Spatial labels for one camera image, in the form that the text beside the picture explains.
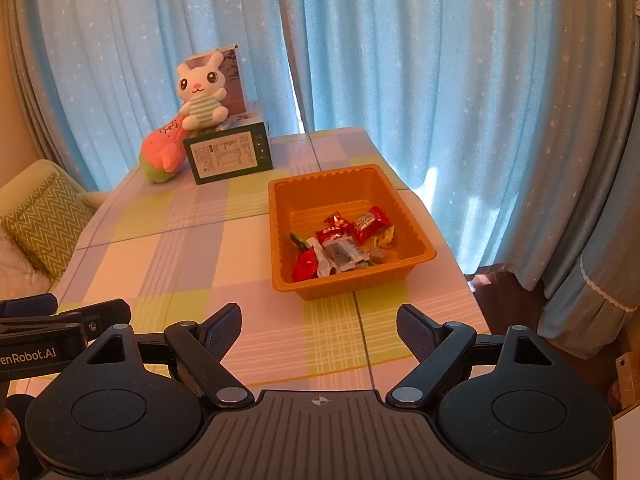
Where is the tall white printed box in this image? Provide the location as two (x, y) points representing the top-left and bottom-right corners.
(186, 45), (247, 117)

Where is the green chevron cushion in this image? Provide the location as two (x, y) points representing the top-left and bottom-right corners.
(2, 172), (96, 278)

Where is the orange plastic tray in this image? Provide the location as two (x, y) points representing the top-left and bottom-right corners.
(267, 164), (437, 302)

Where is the white candy packet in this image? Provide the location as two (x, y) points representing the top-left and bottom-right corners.
(306, 236), (337, 277)

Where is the pink plush toy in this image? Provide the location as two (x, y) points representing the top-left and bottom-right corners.
(139, 115), (188, 184)

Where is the white plush rabbit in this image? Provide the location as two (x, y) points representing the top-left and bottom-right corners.
(174, 51), (232, 130)

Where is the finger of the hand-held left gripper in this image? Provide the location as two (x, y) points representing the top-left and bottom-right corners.
(0, 293), (58, 318)
(0, 299), (132, 343)

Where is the grey curtain with lace trim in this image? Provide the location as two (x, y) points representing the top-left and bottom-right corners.
(537, 0), (640, 361)

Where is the white cushion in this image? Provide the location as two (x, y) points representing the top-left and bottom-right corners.
(0, 225), (56, 301)

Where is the blue star curtain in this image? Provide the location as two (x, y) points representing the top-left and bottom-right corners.
(35, 0), (306, 193)
(275, 0), (616, 276)

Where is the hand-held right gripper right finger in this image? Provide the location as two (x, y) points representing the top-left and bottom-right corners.
(386, 304), (563, 411)

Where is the flat white box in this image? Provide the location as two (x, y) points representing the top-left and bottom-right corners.
(220, 100), (266, 133)

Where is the pile of candy packets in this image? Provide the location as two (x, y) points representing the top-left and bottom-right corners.
(290, 207), (398, 283)

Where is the green cardboard box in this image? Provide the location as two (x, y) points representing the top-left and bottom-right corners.
(182, 121), (273, 186)

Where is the cream sofa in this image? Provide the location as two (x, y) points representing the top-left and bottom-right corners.
(0, 159), (111, 301)

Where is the person's left hand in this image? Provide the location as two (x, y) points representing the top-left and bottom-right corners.
(0, 407), (21, 468)

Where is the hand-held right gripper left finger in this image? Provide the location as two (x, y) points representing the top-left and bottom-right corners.
(75, 303), (253, 411)

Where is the plain grey curtain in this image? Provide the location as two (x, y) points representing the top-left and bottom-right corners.
(0, 0), (101, 193)

